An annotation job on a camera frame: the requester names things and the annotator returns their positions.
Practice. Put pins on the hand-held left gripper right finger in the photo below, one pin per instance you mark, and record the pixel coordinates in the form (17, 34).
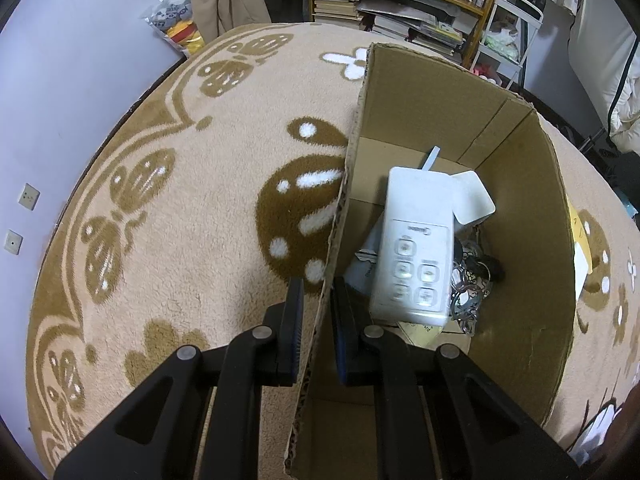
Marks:
(341, 330)

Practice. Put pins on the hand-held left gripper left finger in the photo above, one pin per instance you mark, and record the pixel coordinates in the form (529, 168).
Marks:
(295, 330)

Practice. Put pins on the bunch of keys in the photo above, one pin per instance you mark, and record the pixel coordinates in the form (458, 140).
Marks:
(465, 300)

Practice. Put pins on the white five-button remote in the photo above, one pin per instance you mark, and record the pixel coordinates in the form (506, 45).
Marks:
(415, 210)

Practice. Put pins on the black key fob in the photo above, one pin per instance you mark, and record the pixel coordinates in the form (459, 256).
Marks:
(487, 267)

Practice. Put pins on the small white square box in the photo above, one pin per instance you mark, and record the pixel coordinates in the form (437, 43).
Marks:
(472, 200)

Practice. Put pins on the cardboard box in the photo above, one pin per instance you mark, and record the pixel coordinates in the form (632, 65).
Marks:
(525, 210)

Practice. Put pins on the beige printed blanket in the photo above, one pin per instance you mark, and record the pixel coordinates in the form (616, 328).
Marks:
(175, 160)

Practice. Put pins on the stack of books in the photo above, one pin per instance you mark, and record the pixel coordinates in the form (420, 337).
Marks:
(335, 5)

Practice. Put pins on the beige coat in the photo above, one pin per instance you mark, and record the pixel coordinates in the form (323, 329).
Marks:
(225, 0)

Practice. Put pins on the bag of plush toys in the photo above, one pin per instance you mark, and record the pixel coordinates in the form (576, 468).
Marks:
(172, 15)

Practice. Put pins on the wooden bookshelf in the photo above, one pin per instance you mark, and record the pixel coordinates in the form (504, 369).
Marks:
(492, 0)

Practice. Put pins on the white metal cart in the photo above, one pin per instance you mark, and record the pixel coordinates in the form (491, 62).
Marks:
(520, 1)

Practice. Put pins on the white wall socket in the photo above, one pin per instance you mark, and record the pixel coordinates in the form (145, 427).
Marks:
(28, 196)
(12, 242)

